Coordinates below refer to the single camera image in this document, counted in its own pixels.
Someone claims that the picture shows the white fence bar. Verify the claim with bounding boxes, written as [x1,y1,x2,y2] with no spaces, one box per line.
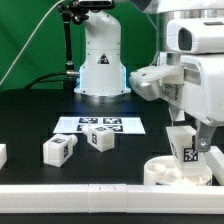
[0,144,7,169]
[205,146,224,186]
[0,184,224,214]

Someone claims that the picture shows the white right fence bar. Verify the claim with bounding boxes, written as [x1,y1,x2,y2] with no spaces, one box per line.
[205,146,224,186]

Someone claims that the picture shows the white left fence bar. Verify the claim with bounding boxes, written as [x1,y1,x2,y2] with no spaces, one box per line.
[0,144,7,169]

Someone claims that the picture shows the white front fence bar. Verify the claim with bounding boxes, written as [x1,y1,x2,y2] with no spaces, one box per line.
[0,184,224,214]

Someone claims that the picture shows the green backdrop curtain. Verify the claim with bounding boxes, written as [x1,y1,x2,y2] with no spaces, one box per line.
[0,0,156,92]

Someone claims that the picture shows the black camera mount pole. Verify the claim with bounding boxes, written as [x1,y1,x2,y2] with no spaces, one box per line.
[58,0,115,91]

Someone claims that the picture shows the round white stool seat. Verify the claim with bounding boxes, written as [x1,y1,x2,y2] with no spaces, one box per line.
[143,156,212,186]

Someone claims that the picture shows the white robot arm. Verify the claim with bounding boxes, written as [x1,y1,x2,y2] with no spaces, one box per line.
[74,0,224,152]

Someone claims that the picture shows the paper sheet with markers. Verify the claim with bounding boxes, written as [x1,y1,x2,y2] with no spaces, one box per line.
[54,117,145,134]

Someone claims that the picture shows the white cable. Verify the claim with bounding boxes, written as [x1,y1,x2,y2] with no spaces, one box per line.
[0,0,66,87]

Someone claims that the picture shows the black cables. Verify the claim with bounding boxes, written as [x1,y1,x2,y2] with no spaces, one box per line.
[23,71,80,90]

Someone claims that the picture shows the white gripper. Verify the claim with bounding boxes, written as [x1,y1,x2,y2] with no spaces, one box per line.
[129,54,224,152]

